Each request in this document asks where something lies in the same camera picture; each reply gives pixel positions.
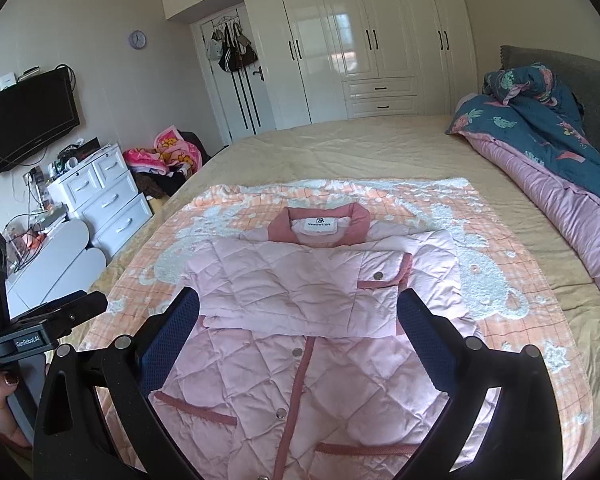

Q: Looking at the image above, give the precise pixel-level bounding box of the white hanging bag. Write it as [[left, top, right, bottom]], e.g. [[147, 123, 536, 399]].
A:
[[205, 30, 225, 63]]

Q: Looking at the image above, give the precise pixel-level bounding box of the bed with beige sheet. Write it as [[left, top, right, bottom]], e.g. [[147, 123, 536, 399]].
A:
[[76, 113, 600, 480]]

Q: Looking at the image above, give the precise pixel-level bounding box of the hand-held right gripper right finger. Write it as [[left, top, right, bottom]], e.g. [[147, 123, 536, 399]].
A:
[[394, 289, 567, 480]]

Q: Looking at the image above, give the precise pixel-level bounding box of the pink quilted jacket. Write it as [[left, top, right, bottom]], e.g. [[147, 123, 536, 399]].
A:
[[147, 203, 501, 480]]

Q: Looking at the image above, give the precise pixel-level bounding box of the white wardrobe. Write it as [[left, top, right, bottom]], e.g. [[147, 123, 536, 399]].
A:
[[161, 0, 479, 132]]

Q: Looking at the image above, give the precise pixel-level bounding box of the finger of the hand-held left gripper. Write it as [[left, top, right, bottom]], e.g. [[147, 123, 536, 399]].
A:
[[9, 290, 109, 335]]

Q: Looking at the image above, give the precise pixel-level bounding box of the black wall television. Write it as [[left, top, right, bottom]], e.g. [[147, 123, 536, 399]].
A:
[[0, 68, 81, 177]]

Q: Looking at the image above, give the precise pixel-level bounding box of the dark hanging bag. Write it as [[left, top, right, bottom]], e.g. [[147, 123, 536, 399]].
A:
[[235, 22, 259, 69]]

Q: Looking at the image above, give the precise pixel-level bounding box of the grey headboard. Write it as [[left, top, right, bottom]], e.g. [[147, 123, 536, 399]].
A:
[[500, 45, 600, 173]]

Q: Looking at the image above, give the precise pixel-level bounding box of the white oval table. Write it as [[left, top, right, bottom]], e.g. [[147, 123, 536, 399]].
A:
[[5, 247, 107, 317], [5, 219, 91, 291]]

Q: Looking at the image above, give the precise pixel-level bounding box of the orange checked blanket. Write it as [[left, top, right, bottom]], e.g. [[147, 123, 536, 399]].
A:
[[77, 176, 595, 480]]

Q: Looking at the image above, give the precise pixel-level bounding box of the white door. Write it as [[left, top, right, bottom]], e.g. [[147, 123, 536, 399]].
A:
[[190, 2, 277, 147]]

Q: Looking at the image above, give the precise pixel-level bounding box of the white drawer cabinet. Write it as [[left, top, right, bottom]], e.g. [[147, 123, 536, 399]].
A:
[[46, 142, 155, 261]]

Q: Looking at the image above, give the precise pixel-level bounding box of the black striped hanging bag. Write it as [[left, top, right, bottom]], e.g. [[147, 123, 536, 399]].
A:
[[217, 24, 241, 74]]

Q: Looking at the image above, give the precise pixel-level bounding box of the dark clothes pile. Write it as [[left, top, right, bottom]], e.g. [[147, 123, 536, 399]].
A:
[[132, 131, 212, 199]]

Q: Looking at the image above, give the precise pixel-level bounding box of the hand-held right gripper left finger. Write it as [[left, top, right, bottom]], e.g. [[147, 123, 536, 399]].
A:
[[32, 286, 204, 480]]

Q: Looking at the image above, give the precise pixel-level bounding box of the blue floral duvet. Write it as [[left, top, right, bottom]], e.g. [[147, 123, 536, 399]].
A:
[[445, 62, 600, 323]]

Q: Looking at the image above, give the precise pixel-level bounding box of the pink printed blanket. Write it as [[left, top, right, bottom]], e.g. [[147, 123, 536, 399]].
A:
[[123, 129, 204, 174]]

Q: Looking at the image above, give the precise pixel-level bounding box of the person's left hand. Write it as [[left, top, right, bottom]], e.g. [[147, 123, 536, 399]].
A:
[[0, 371, 34, 449]]

